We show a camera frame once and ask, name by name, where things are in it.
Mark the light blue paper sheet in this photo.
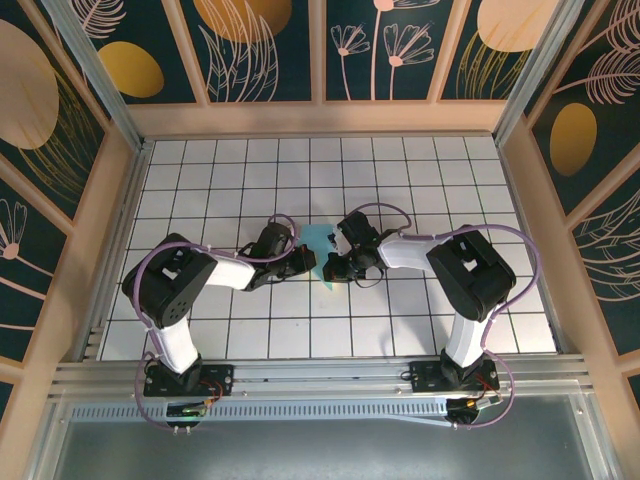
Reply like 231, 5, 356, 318
298, 223, 337, 295

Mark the grey metal panel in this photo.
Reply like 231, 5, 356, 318
29, 394, 614, 480

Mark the small controller board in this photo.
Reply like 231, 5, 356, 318
164, 399, 210, 420
446, 394, 503, 427

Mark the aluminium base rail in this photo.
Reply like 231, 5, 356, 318
49, 352, 594, 401

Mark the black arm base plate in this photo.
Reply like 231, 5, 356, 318
143, 363, 236, 398
408, 359, 500, 394

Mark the slotted grey cable duct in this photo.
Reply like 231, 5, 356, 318
67, 397, 454, 427

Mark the aluminium side rail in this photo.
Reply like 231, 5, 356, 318
78, 142, 153, 362
493, 134, 572, 357

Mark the aluminium corner post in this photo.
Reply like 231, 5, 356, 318
492, 0, 574, 146
41, 0, 149, 154

